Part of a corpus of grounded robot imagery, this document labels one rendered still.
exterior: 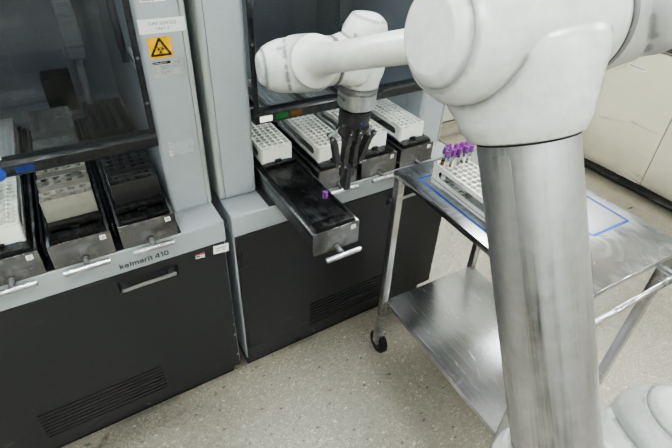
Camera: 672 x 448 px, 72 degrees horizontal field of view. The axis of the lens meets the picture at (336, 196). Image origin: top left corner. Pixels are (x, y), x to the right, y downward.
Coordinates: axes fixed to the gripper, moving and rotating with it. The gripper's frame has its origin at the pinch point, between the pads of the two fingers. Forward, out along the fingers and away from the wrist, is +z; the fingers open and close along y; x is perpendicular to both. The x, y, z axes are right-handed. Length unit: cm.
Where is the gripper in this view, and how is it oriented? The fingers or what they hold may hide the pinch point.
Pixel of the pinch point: (346, 176)
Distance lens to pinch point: 120.5
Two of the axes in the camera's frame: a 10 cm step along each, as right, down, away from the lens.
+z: -1.0, 7.8, 6.2
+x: 4.2, 6.0, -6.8
